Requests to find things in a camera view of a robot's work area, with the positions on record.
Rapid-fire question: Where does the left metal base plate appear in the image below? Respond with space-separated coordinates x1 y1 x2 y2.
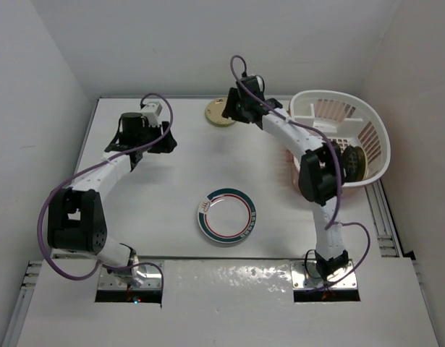
97 260 164 291

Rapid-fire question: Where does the beige plate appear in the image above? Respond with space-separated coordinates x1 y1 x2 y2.
205 98 235 127

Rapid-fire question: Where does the black plate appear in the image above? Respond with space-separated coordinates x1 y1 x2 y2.
342 145 368 182

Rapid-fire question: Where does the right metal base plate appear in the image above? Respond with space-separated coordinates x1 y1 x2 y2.
290 259 358 291

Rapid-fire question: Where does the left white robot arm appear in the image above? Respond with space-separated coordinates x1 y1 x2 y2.
47 109 177 272

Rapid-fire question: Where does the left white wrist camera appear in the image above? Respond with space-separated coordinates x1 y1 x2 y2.
140 101 162 127

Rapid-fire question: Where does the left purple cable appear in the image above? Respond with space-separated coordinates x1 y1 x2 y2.
38 93 174 280

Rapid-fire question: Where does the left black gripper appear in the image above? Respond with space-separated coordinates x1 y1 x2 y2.
136 120 175 153

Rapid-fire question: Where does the white plate green red rim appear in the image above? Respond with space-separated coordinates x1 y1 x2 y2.
197 188 257 245

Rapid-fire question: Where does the metal base plate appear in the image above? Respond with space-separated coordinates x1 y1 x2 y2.
290 259 358 291
97 260 164 291

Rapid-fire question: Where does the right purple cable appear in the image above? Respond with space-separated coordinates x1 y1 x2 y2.
230 54 372 291

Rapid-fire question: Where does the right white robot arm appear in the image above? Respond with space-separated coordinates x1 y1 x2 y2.
222 72 349 280

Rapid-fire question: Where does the white plastic dish rack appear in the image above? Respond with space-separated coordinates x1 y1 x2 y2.
288 90 391 192

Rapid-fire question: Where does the purple cable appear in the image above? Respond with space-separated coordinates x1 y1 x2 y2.
230 54 372 291
38 93 174 280

